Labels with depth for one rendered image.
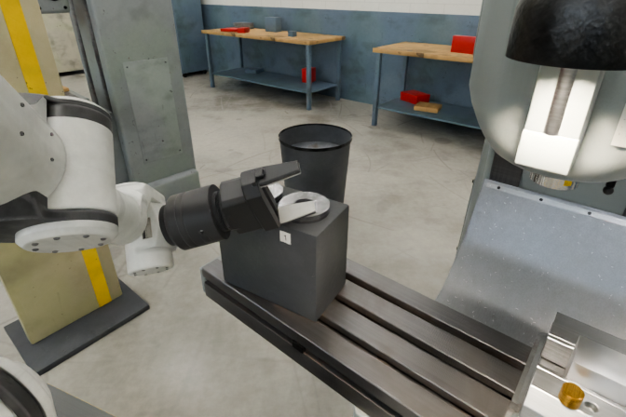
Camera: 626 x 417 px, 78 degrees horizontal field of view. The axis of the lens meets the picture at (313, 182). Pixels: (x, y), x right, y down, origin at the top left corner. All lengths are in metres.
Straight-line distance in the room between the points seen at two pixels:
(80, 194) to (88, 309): 1.93
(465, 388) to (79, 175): 0.59
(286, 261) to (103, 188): 0.38
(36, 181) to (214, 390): 1.56
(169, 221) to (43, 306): 1.63
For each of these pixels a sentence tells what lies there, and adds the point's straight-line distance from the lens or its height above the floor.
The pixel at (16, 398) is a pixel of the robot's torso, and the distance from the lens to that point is 0.63.
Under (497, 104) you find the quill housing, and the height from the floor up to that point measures 1.38.
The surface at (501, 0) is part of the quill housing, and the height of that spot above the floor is 1.46.
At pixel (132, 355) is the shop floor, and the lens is 2.07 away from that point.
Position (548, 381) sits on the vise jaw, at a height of 1.05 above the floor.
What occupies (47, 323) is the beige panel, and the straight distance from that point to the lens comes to 2.24.
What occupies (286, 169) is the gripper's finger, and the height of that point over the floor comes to 1.25.
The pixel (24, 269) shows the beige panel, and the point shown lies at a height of 0.41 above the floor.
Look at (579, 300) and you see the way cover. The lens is 0.92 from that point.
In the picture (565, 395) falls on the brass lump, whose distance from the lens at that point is 0.58.
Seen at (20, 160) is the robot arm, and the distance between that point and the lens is 0.33.
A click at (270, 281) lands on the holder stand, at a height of 0.99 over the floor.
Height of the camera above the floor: 1.47
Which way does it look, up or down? 27 degrees down
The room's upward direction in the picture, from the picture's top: straight up
